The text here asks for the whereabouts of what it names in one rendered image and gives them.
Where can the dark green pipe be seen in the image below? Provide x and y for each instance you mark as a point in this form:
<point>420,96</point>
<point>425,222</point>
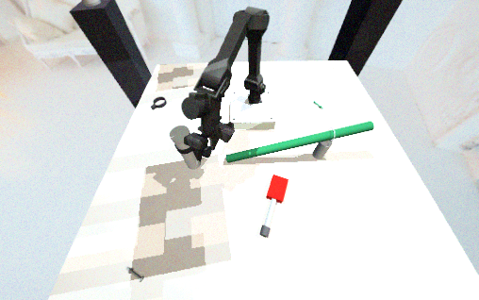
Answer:
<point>306,140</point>

